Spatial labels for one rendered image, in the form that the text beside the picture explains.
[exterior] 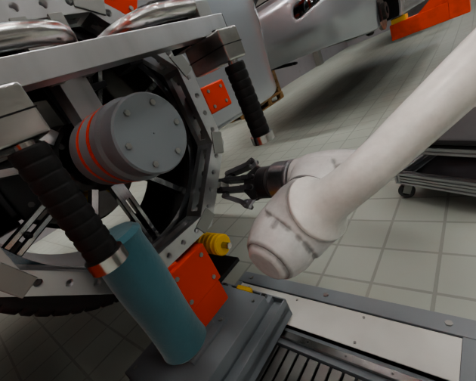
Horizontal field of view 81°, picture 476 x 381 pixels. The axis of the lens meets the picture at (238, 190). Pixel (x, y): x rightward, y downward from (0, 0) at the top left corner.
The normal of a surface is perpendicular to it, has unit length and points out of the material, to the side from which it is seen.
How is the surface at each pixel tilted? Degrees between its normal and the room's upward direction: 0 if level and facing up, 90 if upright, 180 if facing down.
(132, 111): 90
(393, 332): 0
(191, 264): 90
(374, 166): 66
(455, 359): 0
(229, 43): 90
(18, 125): 90
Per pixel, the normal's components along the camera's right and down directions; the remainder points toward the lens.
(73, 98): 0.72, -0.04
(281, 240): -0.14, -0.22
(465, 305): -0.39, -0.85
